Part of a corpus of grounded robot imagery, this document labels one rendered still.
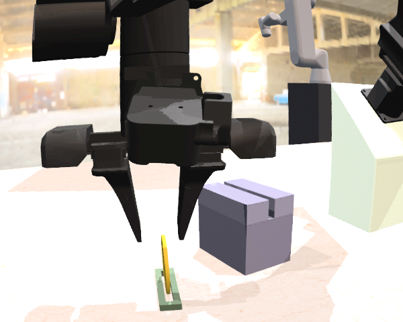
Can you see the gold coin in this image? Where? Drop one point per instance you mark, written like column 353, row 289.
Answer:
column 166, row 272

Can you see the light green rectangular frame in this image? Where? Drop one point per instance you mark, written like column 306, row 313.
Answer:
column 169, row 305

